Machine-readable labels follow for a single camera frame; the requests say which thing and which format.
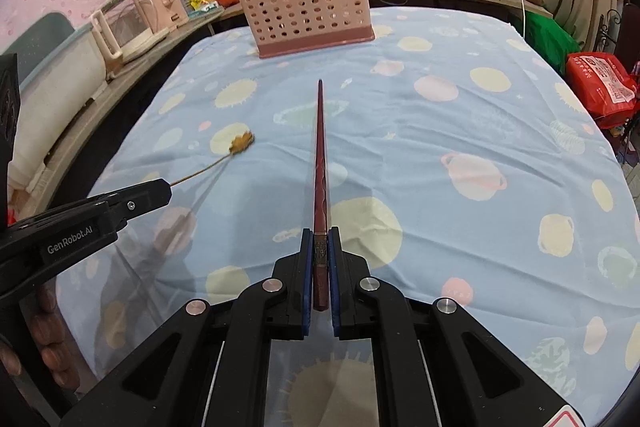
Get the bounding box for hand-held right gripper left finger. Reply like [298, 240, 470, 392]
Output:
[59, 228, 315, 427]

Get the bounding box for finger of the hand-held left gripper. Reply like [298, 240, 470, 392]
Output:
[90, 179, 174, 234]

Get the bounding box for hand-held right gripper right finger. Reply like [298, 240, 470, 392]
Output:
[329, 227, 587, 427]

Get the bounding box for gold leaf-tipped stirring stick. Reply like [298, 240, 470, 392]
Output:
[169, 131, 256, 188]

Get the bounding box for dark red chopstick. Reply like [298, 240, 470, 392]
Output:
[311, 79, 334, 313]

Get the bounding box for pink perforated utensil basket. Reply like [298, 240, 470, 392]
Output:
[231, 0, 377, 59]

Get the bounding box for person's left hand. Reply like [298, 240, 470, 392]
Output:
[0, 279, 83, 390]

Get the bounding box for blue planet print blanket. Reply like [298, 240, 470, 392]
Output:
[92, 7, 640, 427]

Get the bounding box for white storage box blue lid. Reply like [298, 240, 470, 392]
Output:
[0, 24, 108, 190]

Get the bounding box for white glass electric kettle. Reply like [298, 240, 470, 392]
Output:
[90, 0, 171, 72]

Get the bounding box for teal chair backrest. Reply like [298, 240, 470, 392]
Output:
[0, 12, 77, 58]

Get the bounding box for green bag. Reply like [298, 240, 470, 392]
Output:
[522, 12, 571, 75]

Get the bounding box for red plastic bag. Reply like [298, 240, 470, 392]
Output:
[565, 52, 639, 130]

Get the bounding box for black metal chair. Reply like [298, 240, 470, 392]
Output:
[597, 4, 640, 60]

